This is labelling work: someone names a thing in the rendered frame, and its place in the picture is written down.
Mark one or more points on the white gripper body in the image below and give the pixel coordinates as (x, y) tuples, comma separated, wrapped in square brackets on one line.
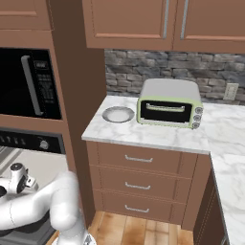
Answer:
[(33, 184)]

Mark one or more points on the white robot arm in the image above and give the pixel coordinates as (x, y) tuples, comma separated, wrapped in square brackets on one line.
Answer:
[(60, 204)]

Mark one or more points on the silver oven knob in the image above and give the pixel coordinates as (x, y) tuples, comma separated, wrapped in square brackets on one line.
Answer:
[(43, 144)]

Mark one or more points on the black built-in oven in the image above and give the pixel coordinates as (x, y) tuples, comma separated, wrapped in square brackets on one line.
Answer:
[(28, 140)]

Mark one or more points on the black microwave oven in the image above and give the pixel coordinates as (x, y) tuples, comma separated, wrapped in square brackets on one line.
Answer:
[(12, 83)]

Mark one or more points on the white round plate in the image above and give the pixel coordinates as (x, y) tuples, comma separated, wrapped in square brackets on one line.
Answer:
[(118, 114)]

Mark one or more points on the green and grey toaster oven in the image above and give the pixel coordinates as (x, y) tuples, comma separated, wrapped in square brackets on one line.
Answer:
[(169, 95)]

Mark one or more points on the grey toaster oven knob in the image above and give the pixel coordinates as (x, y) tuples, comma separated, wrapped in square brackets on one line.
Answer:
[(195, 125), (198, 110), (197, 117)]

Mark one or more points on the brown drawer front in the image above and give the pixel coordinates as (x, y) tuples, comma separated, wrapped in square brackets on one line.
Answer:
[(111, 185), (111, 154), (115, 205)]

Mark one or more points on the brown cupboard door above microwave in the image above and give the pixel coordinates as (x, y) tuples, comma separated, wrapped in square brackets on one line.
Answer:
[(24, 14)]

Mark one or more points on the dark brown base cupboard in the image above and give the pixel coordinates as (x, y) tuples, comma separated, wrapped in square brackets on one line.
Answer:
[(210, 217)]

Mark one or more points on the brown wall cupboard door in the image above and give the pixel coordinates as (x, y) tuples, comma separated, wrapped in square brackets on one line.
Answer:
[(217, 25), (127, 22)]

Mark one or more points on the beige wall socket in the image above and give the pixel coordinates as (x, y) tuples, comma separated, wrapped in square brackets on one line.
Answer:
[(231, 91)]

